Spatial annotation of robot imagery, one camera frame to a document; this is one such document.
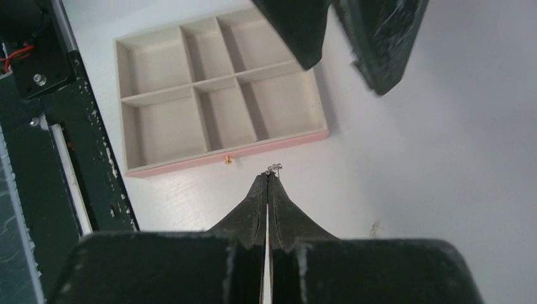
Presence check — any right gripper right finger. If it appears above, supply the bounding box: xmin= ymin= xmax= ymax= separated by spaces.
xmin=267 ymin=172 xmax=338 ymax=251

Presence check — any small silver earring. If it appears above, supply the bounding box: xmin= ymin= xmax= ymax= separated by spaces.
xmin=368 ymin=221 xmax=379 ymax=239

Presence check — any beige six-compartment tray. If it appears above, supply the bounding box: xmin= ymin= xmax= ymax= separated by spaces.
xmin=113 ymin=6 xmax=329 ymax=178

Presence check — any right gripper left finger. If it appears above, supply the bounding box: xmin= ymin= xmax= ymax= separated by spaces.
xmin=207 ymin=173 xmax=268 ymax=252

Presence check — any small crystal earring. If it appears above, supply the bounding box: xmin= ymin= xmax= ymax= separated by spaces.
xmin=265 ymin=163 xmax=282 ymax=175

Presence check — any black mounting base plate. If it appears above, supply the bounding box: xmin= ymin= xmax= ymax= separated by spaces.
xmin=1 ymin=49 xmax=139 ymax=301

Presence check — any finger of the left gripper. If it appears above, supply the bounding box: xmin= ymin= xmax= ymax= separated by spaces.
xmin=333 ymin=0 xmax=428 ymax=96
xmin=252 ymin=0 xmax=330 ymax=70

